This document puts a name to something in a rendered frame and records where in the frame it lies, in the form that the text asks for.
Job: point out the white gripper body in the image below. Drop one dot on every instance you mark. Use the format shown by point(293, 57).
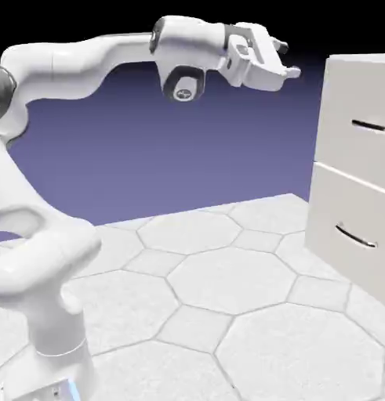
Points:
point(269, 65)

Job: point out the white drawer front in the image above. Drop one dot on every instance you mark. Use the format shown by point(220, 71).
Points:
point(330, 200)
point(339, 94)

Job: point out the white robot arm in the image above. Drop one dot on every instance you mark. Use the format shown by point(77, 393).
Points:
point(69, 62)

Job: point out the white cabinet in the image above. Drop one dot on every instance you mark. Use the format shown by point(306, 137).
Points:
point(342, 275)

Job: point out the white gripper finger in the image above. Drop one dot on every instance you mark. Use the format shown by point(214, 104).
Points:
point(293, 72)
point(282, 46)

